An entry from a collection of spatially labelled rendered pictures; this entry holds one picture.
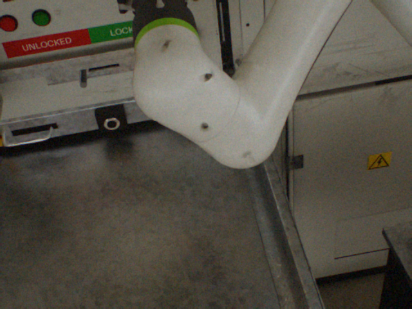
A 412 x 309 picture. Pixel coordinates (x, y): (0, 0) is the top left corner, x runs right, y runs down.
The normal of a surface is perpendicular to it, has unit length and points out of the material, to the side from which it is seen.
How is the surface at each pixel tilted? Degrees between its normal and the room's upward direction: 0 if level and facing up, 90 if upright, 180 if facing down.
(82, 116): 90
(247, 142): 75
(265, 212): 0
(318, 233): 90
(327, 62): 90
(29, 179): 0
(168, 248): 0
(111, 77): 90
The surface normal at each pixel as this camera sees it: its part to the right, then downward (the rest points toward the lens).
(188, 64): 0.36, -0.27
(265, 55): -0.31, -0.31
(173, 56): -0.02, -0.49
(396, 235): -0.11, -0.70
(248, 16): 0.15, 0.69
